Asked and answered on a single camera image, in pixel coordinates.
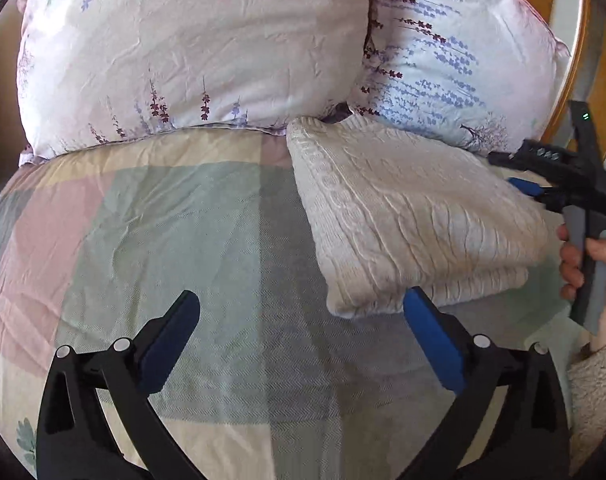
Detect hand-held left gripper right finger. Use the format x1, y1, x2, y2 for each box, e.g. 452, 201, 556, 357
398, 287, 571, 480

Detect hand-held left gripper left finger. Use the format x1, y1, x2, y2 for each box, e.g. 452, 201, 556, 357
36, 290, 202, 480

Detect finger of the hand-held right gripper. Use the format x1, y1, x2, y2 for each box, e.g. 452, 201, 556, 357
487, 140, 580, 177
508, 176, 558, 202

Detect white cable-knit sweater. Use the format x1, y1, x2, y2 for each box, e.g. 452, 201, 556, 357
286, 114, 558, 318

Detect person's right hand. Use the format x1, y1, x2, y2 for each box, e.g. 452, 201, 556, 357
556, 224, 606, 352

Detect pastel checked bed blanket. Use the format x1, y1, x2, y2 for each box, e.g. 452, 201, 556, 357
0, 127, 591, 480

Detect white lavender print pillow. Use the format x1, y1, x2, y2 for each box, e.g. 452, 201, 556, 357
350, 0, 572, 157

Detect wooden headboard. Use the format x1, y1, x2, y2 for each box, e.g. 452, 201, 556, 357
503, 0, 606, 148

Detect pink floral pillow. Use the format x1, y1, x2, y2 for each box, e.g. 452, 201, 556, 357
16, 0, 379, 158

